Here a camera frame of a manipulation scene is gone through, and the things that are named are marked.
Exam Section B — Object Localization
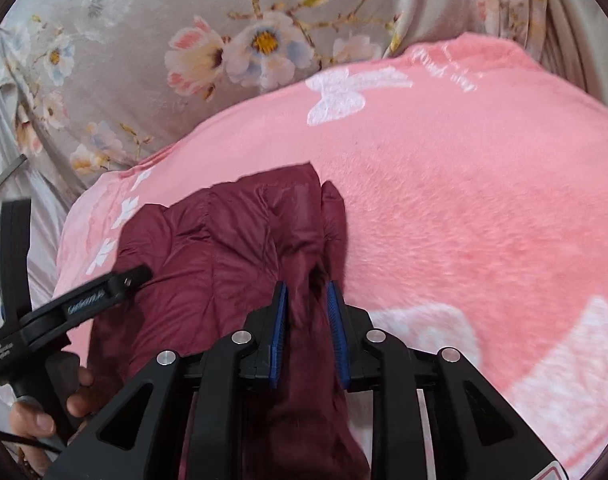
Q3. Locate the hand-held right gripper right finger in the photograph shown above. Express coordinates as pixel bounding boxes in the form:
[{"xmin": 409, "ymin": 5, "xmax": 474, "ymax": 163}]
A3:
[{"xmin": 324, "ymin": 280, "xmax": 569, "ymax": 480}]

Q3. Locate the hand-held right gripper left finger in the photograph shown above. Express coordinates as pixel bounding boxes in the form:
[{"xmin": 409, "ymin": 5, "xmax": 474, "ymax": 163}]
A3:
[{"xmin": 46, "ymin": 280, "xmax": 289, "ymax": 480}]

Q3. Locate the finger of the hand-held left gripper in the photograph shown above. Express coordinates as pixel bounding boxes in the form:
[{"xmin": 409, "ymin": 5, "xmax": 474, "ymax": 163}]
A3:
[
  {"xmin": 0, "ymin": 199, "xmax": 33, "ymax": 321},
  {"xmin": 44, "ymin": 265, "xmax": 153, "ymax": 333}
]

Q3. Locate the maroon garment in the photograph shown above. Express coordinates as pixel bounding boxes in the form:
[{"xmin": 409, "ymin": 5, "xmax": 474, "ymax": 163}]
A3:
[{"xmin": 86, "ymin": 162, "xmax": 372, "ymax": 480}]

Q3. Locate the grey metal bar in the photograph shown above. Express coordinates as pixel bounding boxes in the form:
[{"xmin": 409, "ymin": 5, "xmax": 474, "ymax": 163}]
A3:
[{"xmin": 0, "ymin": 156, "xmax": 28, "ymax": 202}]

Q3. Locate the pink blanket with white bows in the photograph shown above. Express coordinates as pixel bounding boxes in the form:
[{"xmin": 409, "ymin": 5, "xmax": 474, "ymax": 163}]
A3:
[{"xmin": 51, "ymin": 32, "xmax": 608, "ymax": 480}]

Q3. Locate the grey floral bed sheet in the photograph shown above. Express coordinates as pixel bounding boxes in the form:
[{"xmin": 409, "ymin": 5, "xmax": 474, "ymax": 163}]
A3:
[{"xmin": 0, "ymin": 0, "xmax": 608, "ymax": 421}]

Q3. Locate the thin black cable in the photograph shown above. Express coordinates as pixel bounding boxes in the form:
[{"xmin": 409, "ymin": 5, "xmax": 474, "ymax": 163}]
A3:
[{"xmin": 0, "ymin": 430, "xmax": 62, "ymax": 456}]

